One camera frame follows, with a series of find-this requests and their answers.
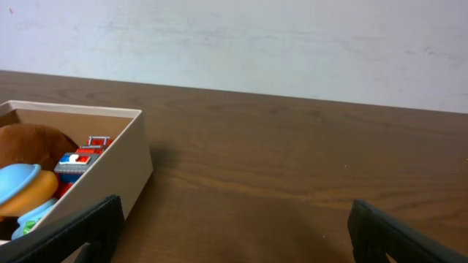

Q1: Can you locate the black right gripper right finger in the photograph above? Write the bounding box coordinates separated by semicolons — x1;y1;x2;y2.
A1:
347;199;467;263

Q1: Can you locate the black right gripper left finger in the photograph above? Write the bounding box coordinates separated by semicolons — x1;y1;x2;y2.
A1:
1;195;124;263

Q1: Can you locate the red toy fire truck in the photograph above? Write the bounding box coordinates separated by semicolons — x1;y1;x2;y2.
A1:
54;136;113;199

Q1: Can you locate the green ribbed plastic cap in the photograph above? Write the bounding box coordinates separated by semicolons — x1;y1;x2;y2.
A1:
23;220;37;235

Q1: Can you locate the orange duck toy blue hat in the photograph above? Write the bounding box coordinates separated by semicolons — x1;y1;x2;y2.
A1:
1;164;59;240

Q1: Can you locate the brown plush toy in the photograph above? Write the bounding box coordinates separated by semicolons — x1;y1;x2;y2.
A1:
1;123;78;171

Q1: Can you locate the white cardboard box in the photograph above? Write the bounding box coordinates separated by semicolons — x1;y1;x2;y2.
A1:
1;100;153;243

